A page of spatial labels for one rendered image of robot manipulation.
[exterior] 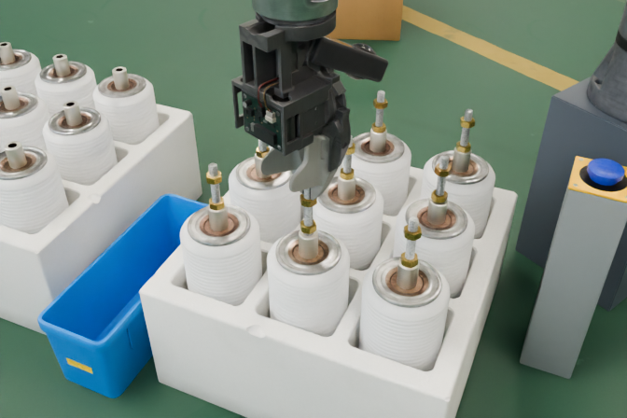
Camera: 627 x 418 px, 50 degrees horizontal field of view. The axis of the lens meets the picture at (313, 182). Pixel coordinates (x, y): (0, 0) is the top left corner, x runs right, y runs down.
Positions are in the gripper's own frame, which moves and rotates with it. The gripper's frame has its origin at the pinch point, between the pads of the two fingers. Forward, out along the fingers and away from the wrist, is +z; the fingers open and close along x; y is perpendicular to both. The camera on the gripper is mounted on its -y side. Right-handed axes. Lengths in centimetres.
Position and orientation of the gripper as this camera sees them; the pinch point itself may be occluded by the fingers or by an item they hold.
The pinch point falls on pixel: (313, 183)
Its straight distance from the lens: 72.8
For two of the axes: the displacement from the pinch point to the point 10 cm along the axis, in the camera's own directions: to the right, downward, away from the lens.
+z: 0.0, 8.0, 6.0
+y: -7.1, 4.3, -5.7
